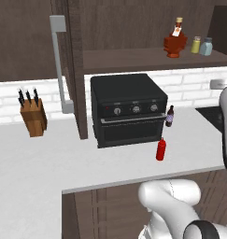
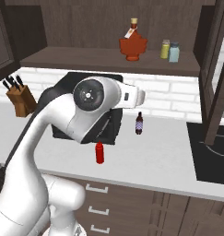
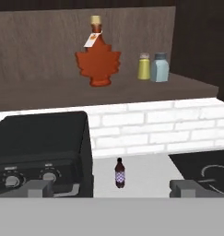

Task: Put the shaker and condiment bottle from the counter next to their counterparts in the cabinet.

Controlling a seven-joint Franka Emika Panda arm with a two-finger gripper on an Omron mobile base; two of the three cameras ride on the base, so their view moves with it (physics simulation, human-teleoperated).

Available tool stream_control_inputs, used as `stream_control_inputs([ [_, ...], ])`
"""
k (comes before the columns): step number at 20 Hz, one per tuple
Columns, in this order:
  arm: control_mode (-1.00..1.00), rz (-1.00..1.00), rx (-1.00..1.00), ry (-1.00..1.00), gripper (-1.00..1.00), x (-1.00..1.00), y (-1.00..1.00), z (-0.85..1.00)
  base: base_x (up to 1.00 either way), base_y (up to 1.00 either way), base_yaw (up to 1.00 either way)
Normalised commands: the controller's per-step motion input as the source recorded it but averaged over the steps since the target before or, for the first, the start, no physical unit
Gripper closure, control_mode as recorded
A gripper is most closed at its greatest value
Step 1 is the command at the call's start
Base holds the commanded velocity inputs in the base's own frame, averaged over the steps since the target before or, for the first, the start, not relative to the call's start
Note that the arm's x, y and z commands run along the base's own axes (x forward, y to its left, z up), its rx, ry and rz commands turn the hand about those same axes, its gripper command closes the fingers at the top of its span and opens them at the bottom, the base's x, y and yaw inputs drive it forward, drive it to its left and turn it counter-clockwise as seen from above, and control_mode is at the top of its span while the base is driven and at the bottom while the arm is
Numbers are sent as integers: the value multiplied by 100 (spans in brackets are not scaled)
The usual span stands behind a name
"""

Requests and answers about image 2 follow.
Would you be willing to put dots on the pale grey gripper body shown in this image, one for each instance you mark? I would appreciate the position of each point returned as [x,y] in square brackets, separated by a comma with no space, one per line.
[141,97]

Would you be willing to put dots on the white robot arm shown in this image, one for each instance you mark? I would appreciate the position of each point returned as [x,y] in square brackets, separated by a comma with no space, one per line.
[27,172]

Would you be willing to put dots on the dark brown shaker bottle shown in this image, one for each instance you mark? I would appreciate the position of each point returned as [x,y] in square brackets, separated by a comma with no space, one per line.
[139,124]

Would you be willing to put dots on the orange leaf-shaped syrup bottle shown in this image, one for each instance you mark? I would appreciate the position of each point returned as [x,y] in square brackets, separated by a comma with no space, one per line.
[133,46]

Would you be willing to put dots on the yellow shaker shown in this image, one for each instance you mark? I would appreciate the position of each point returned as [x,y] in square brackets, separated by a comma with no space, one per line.
[165,50]

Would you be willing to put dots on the pale blue shaker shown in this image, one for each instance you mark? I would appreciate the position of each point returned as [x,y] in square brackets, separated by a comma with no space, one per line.
[174,53]

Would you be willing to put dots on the red condiment bottle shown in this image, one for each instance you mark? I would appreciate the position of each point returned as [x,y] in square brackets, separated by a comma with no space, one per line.
[100,153]

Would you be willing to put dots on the dark brown glazed cabinet door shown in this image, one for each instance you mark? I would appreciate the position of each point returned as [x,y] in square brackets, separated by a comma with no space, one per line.
[210,76]

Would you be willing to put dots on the brown base cabinet door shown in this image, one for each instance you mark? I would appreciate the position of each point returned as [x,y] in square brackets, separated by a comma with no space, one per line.
[170,216]
[208,219]

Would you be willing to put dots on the black countertop appliance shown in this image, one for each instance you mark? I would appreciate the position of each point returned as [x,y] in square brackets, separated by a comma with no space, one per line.
[115,129]

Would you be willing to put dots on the black hob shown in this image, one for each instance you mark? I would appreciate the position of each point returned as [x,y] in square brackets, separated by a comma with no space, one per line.
[213,159]

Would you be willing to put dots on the brown drawer front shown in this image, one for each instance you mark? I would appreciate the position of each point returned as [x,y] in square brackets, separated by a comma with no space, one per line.
[128,230]
[128,215]
[125,192]

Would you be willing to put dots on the wooden knife block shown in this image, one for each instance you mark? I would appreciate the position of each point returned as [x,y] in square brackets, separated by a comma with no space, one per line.
[21,103]

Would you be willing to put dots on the dark brown wall cabinet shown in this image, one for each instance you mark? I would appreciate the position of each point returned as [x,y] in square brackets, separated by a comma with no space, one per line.
[95,58]

